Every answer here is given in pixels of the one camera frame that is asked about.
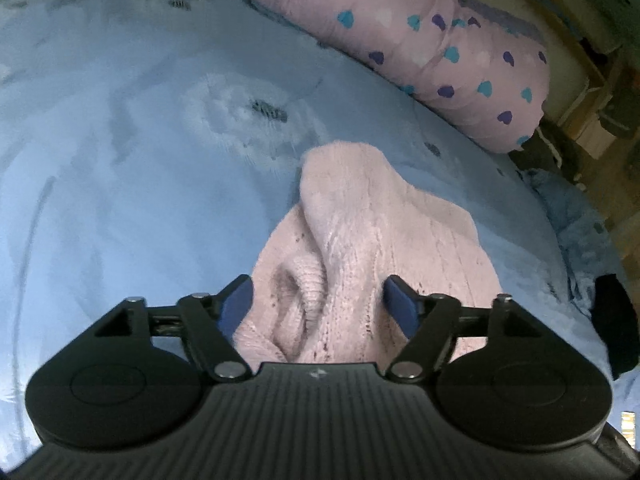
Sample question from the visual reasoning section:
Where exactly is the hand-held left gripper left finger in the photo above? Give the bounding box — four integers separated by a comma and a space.
94, 274, 256, 384

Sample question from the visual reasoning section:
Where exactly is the wooden bed side board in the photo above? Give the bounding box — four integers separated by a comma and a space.
500, 0, 626, 126

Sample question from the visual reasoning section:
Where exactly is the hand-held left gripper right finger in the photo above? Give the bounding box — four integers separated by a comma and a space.
382, 274, 544, 384

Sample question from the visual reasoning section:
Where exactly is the black rounded object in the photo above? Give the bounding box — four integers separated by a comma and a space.
591, 274, 640, 381

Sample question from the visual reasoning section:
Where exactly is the blue printed bed sheet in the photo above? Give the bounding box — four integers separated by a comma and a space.
0, 0, 626, 461

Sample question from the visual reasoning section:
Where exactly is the pink knitted sweater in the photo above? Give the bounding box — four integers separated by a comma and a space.
232, 142, 504, 365

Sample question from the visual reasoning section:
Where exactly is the pink heart-print rolled quilt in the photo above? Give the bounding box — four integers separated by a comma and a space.
249, 0, 550, 155

